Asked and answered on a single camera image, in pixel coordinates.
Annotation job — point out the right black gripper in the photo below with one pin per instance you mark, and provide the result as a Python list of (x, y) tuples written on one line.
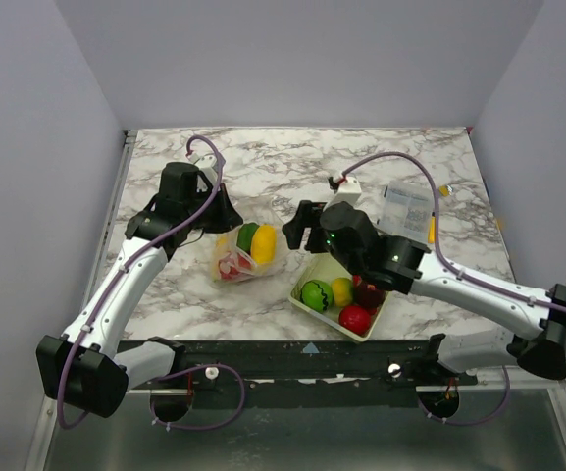
[(307, 228)]

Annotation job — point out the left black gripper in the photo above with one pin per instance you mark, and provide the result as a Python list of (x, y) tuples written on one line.
[(228, 217)]

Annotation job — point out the green bell pepper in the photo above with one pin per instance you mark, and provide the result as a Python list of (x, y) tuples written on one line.
[(244, 236)]

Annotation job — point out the yellow lemon toy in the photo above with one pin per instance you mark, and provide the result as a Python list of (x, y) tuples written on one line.
[(263, 245)]

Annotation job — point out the clear zip top bag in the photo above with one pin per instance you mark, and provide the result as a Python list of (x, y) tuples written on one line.
[(261, 211)]

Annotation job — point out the red bell pepper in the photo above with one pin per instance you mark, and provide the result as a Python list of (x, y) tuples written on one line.
[(234, 268)]

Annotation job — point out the green watermelon toy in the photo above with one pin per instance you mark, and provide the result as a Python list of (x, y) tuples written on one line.
[(317, 295)]

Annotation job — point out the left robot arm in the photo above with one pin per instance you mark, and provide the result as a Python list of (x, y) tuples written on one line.
[(83, 366)]

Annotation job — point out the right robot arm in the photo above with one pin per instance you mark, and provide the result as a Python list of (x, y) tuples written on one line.
[(530, 329)]

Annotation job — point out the pale green plastic basket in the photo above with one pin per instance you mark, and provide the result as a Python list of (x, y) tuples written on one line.
[(323, 267)]

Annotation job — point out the yellow green mango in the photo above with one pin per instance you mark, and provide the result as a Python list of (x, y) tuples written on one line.
[(343, 291)]

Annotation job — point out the dark red mango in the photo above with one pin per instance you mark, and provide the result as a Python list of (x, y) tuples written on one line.
[(368, 296)]

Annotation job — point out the red apple toy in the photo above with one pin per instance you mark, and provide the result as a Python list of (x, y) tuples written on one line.
[(355, 319)]

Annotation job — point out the small yellow silver clip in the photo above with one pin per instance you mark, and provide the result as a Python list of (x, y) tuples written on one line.
[(445, 190)]

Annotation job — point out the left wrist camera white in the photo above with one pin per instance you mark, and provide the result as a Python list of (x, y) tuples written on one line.
[(208, 165)]

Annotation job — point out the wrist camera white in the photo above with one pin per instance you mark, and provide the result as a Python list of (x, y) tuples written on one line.
[(208, 165), (346, 189)]

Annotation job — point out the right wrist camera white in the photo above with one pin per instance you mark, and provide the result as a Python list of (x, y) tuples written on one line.
[(346, 189)]

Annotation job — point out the yellow handled cutter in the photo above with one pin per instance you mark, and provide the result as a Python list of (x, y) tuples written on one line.
[(432, 230)]

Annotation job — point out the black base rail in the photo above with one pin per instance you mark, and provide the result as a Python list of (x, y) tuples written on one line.
[(308, 374)]

